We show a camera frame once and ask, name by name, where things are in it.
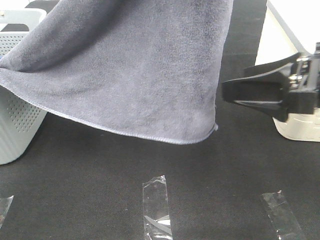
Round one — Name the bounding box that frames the clear tape strip right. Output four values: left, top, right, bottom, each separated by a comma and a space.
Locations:
260, 190, 306, 240

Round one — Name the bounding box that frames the grey perforated laundry basket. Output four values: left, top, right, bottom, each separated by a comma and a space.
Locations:
0, 8, 47, 165

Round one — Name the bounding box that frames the white plastic storage bin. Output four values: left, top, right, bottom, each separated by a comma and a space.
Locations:
255, 0, 320, 142

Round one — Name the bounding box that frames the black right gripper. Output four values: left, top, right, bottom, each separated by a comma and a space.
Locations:
222, 42, 320, 122

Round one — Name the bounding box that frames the clear tape strip middle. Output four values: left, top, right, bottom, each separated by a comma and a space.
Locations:
142, 175, 173, 240

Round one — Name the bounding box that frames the clear tape strip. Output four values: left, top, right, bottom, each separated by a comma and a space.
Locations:
0, 195, 14, 228
260, 190, 306, 240
142, 175, 173, 240

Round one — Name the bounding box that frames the grey microfibre towel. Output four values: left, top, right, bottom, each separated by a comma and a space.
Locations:
0, 0, 233, 145

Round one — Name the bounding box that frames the clear tape strip left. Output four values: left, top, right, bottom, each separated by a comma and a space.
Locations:
0, 195, 14, 228

